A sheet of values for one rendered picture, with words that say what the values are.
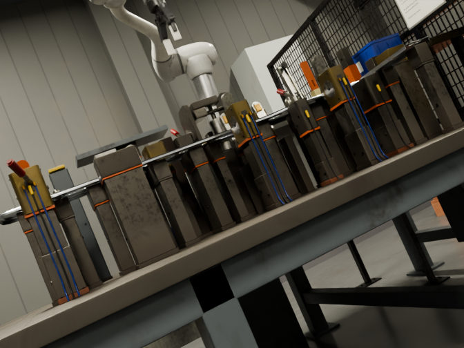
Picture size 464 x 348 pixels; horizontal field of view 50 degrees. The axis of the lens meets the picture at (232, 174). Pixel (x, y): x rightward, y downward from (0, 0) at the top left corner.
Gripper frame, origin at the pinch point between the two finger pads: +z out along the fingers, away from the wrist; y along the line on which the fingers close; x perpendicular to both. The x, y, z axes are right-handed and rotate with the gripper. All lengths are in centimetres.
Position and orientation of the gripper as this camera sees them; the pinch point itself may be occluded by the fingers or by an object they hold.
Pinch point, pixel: (174, 45)
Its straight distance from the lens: 210.6
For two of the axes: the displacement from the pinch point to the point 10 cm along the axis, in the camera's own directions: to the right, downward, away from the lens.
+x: 8.7, -3.5, 3.5
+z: 4.0, 9.1, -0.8
